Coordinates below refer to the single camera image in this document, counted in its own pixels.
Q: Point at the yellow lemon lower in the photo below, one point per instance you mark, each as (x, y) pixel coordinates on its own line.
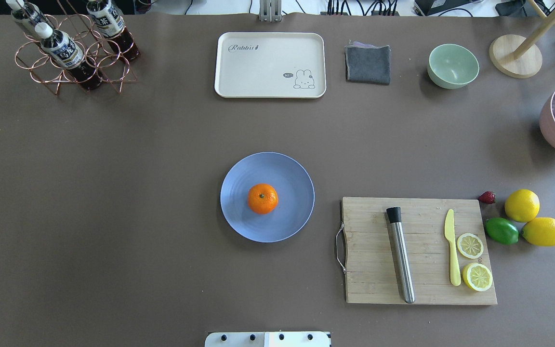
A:
(540, 231)

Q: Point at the yellow lemon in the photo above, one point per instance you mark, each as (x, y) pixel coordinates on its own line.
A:
(522, 205)
(540, 231)

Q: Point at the tea bottle back left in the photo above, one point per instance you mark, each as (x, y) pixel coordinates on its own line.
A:
(27, 15)

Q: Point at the yellow plastic knife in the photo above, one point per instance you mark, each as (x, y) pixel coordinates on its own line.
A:
(449, 234)

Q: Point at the wooden cutting board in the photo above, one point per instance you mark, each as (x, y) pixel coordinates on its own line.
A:
(371, 273)

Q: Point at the yellow lemon upper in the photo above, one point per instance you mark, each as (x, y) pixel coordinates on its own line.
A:
(522, 205)

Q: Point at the green lime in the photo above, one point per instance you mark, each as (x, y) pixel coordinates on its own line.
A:
(501, 230)

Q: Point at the lemon slice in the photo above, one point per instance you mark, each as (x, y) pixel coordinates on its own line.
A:
(470, 246)
(477, 277)

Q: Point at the lemon slice upper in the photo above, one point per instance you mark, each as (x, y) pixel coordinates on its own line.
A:
(470, 246)

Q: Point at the lemon slice lower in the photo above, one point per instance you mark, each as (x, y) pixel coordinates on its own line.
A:
(477, 277)

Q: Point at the tea bottle back right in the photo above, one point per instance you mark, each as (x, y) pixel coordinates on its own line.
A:
(111, 25)

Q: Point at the cream rabbit tray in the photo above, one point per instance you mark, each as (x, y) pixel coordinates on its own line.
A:
(270, 64)

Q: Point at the copper wire bottle rack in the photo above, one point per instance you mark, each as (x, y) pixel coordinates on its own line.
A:
(77, 23)

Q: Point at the blue plate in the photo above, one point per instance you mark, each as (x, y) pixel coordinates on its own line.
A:
(294, 189)

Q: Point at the mint green bowl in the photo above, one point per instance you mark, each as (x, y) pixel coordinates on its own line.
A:
(452, 66)

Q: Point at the tea bottle front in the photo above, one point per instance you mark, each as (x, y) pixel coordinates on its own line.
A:
(68, 56)

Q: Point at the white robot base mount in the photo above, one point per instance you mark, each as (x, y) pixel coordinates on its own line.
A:
(269, 339)

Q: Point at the steel muddler black tip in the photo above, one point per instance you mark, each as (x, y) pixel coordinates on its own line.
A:
(403, 264)

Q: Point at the grey folded cloth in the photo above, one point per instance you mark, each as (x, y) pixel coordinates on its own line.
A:
(367, 63)

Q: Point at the tea bottle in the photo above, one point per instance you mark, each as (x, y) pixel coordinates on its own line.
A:
(68, 56)
(111, 25)
(27, 15)

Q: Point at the red strawberry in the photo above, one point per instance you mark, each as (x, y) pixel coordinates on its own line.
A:
(488, 197)

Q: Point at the orange fruit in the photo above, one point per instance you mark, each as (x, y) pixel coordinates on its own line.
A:
(262, 198)

